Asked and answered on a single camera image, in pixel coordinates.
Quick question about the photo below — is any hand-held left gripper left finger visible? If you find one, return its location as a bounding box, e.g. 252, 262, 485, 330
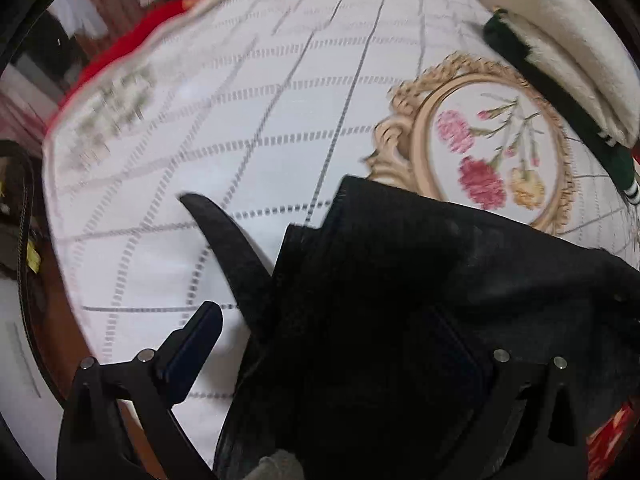
56, 301, 224, 480

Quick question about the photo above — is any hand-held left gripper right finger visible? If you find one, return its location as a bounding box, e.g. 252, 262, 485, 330
430, 310, 587, 480

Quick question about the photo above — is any black leather jacket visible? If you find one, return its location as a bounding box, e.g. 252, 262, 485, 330
179, 175, 640, 480

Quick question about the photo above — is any white flat object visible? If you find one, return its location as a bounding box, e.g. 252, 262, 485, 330
0, 270, 68, 461

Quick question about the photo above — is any dark bag with yellow tags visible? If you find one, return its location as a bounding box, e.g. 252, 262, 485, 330
0, 140, 43, 281

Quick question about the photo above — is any white diamond-pattern floral cloth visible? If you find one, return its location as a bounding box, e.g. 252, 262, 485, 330
41, 0, 638, 468

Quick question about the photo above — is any green garment with striped cuff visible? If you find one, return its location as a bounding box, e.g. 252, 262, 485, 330
482, 10, 640, 206

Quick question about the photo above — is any white fluffy folded garment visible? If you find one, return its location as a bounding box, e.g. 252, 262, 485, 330
475, 0, 640, 146

